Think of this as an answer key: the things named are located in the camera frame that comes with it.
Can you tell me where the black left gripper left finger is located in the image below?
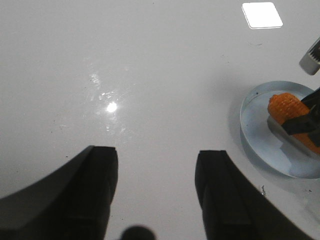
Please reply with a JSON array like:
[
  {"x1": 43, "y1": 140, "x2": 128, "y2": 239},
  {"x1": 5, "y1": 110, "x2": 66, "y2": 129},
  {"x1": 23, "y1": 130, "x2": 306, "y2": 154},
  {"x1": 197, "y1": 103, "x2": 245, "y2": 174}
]
[{"x1": 0, "y1": 146, "x2": 118, "y2": 240}]

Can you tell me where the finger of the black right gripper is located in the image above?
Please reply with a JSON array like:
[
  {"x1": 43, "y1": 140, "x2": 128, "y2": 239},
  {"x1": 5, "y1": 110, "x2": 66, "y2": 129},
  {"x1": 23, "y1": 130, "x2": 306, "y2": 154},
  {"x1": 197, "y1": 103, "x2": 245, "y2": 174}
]
[
  {"x1": 301, "y1": 88, "x2": 320, "y2": 108},
  {"x1": 282, "y1": 105, "x2": 320, "y2": 147}
]

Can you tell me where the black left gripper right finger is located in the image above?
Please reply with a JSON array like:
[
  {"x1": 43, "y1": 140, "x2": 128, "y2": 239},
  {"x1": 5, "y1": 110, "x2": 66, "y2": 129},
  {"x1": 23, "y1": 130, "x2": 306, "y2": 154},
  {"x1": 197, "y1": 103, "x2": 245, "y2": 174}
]
[{"x1": 195, "y1": 150, "x2": 310, "y2": 240}]

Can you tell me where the orange plastic corn cob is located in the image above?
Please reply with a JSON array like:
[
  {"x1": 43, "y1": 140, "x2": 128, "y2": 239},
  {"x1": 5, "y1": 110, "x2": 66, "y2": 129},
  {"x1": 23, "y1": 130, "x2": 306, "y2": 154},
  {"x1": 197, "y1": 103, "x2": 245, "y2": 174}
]
[{"x1": 267, "y1": 92, "x2": 320, "y2": 155}]

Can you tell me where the light blue round plate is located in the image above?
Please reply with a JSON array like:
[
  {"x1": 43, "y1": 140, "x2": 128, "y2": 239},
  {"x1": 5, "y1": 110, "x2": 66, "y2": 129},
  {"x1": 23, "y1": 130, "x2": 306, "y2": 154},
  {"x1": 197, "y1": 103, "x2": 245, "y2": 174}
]
[{"x1": 239, "y1": 81, "x2": 320, "y2": 179}]

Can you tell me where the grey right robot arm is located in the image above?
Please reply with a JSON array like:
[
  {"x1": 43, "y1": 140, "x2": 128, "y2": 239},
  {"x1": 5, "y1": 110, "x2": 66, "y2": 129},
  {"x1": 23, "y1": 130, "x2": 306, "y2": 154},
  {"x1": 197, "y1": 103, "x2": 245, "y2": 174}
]
[{"x1": 281, "y1": 39, "x2": 320, "y2": 147}]

